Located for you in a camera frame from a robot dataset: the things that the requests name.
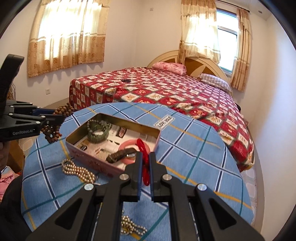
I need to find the pink pillow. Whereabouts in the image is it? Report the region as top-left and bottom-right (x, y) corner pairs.
(152, 62), (187, 76)

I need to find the red cord pendant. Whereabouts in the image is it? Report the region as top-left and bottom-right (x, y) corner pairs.
(137, 138), (150, 186)

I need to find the pink bangle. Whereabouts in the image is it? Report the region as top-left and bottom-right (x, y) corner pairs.
(118, 138), (151, 165)

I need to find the left window curtain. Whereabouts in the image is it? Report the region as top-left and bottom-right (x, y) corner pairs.
(27, 1), (110, 78)

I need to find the bed with red quilt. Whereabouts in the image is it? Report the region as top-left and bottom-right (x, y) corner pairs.
(69, 67), (254, 171)

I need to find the middle window curtain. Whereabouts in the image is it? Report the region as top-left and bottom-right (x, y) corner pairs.
(178, 1), (220, 64)

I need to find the plaid pillow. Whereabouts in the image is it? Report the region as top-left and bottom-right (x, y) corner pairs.
(198, 73), (232, 92)

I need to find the gold bead necklace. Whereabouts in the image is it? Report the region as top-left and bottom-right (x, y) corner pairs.
(120, 209), (148, 236)

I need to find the brown wooden bead bracelet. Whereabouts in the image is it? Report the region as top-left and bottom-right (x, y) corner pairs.
(40, 102), (75, 144)

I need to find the pink tin box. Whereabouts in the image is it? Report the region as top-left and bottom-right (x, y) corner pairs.
(65, 112), (162, 178)

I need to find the printed paper in box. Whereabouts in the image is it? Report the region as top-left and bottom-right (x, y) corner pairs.
(76, 120), (158, 171)

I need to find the window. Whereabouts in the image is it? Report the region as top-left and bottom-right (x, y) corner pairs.
(216, 9), (238, 77)

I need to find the blue plaid tablecloth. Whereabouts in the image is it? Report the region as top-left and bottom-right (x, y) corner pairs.
(20, 102), (254, 230)

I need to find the pearl necklace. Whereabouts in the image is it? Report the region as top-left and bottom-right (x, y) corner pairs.
(61, 158), (98, 184)

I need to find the window curtain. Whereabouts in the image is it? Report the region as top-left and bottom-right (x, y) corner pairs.
(27, 1), (110, 78)
(178, 1), (220, 64)
(231, 8), (252, 92)

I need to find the wooden headboard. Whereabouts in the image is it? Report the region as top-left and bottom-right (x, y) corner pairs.
(147, 50), (230, 84)

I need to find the green jade bangle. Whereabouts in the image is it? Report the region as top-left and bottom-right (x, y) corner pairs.
(87, 124), (109, 143)

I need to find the dark brown bracelet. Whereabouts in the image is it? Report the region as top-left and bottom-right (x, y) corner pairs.
(105, 147), (138, 164)

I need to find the right window curtain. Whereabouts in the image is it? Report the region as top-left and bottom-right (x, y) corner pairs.
(231, 8), (252, 92)

